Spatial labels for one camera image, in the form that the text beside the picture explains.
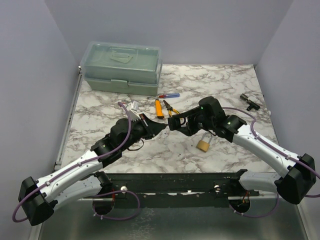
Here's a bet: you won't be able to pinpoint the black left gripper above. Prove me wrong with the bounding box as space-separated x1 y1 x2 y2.
120 113 165 152

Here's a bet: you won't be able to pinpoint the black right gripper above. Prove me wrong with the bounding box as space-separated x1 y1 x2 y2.
173 106 215 137

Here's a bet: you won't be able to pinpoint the black padlock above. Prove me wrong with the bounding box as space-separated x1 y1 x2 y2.
168 116 186 131

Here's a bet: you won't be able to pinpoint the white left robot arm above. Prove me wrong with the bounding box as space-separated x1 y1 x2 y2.
18 113 167 226

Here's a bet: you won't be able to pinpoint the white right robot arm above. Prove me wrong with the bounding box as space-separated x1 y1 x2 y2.
168 96 319 205

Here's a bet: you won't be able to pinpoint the orange utility knife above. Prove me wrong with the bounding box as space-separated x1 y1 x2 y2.
155 98 164 119

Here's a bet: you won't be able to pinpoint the brass padlock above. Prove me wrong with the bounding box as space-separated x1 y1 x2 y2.
196 132 213 153

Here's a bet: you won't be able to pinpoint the red blue screwdriver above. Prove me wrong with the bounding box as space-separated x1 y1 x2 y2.
147 93 180 99

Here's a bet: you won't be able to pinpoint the black T-shaped connector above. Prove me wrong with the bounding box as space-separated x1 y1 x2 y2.
240 93 261 111

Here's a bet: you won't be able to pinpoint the green plastic toolbox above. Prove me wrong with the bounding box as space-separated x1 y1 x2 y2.
80 41 163 96

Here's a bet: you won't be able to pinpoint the yellow handled pliers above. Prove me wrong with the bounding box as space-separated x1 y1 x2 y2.
163 100 180 117

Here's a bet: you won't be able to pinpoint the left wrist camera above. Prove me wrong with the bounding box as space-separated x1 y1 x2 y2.
127 100 140 122

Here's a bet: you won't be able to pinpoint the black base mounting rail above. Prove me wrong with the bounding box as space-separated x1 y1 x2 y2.
92 170 259 211

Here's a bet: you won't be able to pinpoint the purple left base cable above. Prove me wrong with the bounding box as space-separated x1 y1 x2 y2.
92 190 141 221

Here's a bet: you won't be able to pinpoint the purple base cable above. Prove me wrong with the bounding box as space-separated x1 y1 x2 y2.
92 190 141 221
232 192 280 218

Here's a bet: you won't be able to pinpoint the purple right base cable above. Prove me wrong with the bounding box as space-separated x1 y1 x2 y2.
232 192 280 218

